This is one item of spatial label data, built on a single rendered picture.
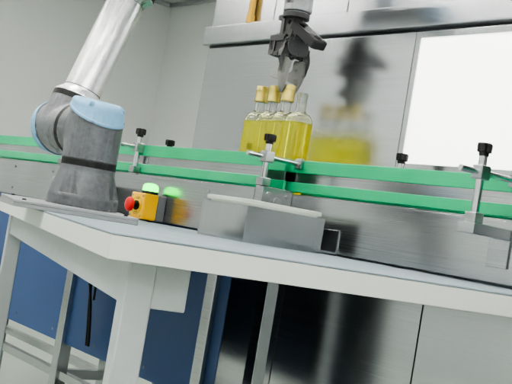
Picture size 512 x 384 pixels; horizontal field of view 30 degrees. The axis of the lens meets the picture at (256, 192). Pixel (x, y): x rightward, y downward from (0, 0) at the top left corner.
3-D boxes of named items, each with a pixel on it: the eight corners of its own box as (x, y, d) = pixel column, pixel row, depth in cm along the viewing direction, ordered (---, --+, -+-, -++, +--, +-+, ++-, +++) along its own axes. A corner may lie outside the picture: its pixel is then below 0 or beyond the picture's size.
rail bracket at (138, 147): (141, 175, 273) (148, 129, 273) (119, 171, 268) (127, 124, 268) (134, 174, 276) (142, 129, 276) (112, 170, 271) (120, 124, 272)
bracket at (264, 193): (289, 220, 230) (294, 191, 230) (260, 215, 224) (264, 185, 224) (280, 219, 233) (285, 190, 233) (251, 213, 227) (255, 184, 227)
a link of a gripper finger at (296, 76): (289, 96, 254) (291, 61, 254) (304, 96, 250) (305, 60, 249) (280, 95, 253) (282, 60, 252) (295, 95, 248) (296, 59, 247)
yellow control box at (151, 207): (162, 224, 256) (167, 196, 257) (139, 220, 252) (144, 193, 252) (148, 221, 262) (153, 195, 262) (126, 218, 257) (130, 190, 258)
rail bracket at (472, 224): (513, 270, 180) (531, 154, 181) (456, 260, 170) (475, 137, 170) (492, 267, 184) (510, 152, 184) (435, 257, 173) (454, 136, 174)
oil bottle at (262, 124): (273, 193, 250) (286, 113, 251) (257, 190, 247) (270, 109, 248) (260, 191, 255) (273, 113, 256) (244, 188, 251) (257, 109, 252)
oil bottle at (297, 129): (302, 196, 241) (315, 113, 242) (285, 193, 238) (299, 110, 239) (288, 195, 246) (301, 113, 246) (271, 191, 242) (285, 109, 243)
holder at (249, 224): (337, 256, 215) (342, 222, 216) (242, 241, 198) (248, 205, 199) (289, 247, 229) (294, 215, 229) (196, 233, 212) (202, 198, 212)
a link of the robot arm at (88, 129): (78, 158, 192) (89, 92, 192) (47, 154, 203) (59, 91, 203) (128, 168, 200) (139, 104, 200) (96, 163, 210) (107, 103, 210)
